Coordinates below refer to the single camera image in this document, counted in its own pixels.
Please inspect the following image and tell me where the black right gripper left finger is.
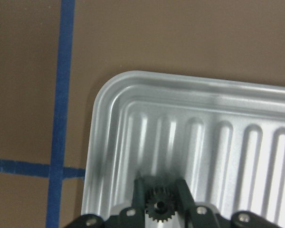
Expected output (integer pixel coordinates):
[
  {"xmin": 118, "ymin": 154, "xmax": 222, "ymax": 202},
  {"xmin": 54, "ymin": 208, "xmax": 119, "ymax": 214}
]
[{"xmin": 131, "ymin": 177, "xmax": 146, "ymax": 214}]

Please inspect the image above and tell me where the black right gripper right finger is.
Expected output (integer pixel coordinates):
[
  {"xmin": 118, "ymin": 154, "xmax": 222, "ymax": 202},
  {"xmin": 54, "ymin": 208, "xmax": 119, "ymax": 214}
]
[{"xmin": 174, "ymin": 179, "xmax": 196, "ymax": 216}]

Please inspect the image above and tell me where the black bearing gear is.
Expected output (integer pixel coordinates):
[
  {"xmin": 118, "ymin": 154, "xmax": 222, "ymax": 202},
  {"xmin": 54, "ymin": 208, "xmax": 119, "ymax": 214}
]
[{"xmin": 145, "ymin": 187, "xmax": 175, "ymax": 222}]

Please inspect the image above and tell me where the ribbed metal tray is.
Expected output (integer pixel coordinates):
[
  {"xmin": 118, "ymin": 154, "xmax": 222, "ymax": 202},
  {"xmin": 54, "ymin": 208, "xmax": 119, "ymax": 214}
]
[{"xmin": 81, "ymin": 71, "xmax": 285, "ymax": 228}]

